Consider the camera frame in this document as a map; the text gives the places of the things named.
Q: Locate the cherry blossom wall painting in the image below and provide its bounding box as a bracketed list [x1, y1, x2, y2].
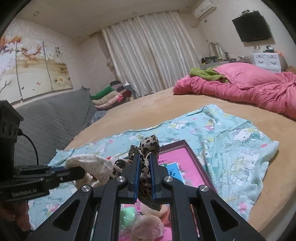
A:
[1, 35, 73, 103]

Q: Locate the black cable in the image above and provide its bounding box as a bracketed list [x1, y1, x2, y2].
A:
[17, 133, 40, 166]

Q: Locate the white floral scrunchie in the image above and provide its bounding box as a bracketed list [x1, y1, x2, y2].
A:
[65, 154, 113, 189]

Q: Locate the stack of folded clothes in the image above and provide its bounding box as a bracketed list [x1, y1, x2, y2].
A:
[90, 80, 134, 110]

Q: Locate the white drawer cabinet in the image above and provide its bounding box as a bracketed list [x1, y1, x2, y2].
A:
[253, 52, 287, 73]

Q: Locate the cluttered side table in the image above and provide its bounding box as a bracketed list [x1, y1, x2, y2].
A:
[200, 42, 253, 70]

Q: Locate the grey quilted headboard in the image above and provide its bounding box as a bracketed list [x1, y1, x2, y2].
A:
[15, 87, 97, 166]

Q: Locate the white curtain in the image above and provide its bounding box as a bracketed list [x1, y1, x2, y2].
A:
[101, 11, 199, 96]

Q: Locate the tan round bed mattress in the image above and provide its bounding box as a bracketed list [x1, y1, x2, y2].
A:
[68, 89, 295, 240]

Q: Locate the pink quilted comforter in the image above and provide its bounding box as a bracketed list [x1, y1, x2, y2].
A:
[173, 62, 295, 120]

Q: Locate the dark floral pillow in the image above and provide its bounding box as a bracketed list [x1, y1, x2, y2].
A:
[87, 110, 107, 126]

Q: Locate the leopard print scrunchie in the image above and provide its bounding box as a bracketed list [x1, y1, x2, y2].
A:
[109, 135, 162, 211]

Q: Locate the cream teddy bear pink dress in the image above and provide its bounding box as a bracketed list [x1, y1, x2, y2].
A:
[129, 203, 172, 240]

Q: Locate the maroon shallow box tray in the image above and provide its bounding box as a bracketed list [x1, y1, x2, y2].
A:
[89, 139, 219, 241]

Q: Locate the white air conditioner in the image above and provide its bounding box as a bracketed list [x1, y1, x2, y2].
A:
[193, 0, 217, 20]

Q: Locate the green blanket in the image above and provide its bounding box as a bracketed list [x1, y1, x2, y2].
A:
[189, 67, 229, 83]

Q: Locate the black wall television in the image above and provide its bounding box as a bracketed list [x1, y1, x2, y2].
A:
[232, 11, 272, 42]

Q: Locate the person left hand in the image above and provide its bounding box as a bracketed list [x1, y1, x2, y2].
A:
[1, 201, 31, 232]

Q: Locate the green beauty sponge egg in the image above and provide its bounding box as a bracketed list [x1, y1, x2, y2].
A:
[119, 207, 138, 230]

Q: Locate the light blue cartoon print sheet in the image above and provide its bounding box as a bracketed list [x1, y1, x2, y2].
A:
[28, 104, 280, 232]

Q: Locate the pink blue Chinese book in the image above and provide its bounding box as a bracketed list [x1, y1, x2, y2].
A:
[117, 146, 209, 241]

